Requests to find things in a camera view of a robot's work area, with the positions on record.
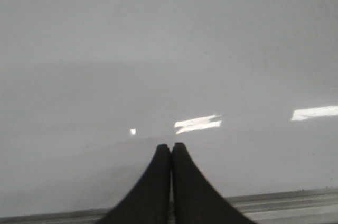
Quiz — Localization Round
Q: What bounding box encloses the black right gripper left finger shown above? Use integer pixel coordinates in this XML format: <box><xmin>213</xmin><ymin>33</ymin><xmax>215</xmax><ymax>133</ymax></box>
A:
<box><xmin>99</xmin><ymin>144</ymin><xmax>171</xmax><ymax>223</ymax></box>

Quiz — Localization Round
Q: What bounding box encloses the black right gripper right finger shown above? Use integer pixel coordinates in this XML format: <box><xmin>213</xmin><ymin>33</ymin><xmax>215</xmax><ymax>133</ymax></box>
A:
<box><xmin>171</xmin><ymin>143</ymin><xmax>254</xmax><ymax>223</ymax></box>

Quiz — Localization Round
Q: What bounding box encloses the white whiteboard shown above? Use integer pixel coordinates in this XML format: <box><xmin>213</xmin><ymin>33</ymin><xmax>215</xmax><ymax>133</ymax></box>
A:
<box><xmin>1</xmin><ymin>0</ymin><xmax>337</xmax><ymax>217</ymax></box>

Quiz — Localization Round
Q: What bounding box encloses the aluminium whiteboard frame rail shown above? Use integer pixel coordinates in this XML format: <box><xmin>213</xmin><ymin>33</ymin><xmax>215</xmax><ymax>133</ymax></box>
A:
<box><xmin>1</xmin><ymin>190</ymin><xmax>337</xmax><ymax>223</ymax></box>

